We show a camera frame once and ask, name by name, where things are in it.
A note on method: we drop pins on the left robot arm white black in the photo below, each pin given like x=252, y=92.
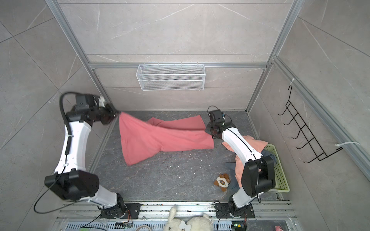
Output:
x=70, y=180

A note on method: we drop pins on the black wire hook rack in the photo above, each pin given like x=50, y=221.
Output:
x=305, y=132

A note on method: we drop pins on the small brown plush toy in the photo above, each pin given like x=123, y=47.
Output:
x=223, y=182

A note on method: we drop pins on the grey blue t-shirt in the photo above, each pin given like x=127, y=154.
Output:
x=236, y=169

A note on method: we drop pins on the green plastic basket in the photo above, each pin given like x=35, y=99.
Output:
x=282, y=185

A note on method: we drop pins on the aluminium frame rails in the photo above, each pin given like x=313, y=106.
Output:
x=265, y=216

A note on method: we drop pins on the white wire mesh basket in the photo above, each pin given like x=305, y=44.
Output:
x=156, y=77

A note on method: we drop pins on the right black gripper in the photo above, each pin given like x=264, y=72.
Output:
x=208, y=129

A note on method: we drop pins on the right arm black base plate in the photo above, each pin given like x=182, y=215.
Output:
x=226, y=210

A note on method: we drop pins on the white plush bunny toy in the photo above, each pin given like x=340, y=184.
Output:
x=200, y=223

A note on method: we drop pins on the dark pink t-shirt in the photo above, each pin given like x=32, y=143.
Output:
x=141, y=140

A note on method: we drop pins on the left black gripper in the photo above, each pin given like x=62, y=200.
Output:
x=112, y=112

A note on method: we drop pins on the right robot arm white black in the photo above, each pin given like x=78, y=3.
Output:
x=258, y=174

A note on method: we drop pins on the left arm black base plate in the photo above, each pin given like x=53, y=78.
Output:
x=125, y=211

